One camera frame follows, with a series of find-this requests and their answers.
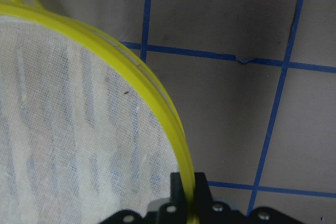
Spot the white steamer cloth liner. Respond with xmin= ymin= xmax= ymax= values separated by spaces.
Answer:
xmin=0 ymin=15 xmax=184 ymax=224

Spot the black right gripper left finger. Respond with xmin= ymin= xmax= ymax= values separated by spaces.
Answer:
xmin=170 ymin=172 xmax=187 ymax=208

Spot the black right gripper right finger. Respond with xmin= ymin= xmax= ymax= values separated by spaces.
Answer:
xmin=194 ymin=172 xmax=213 ymax=208

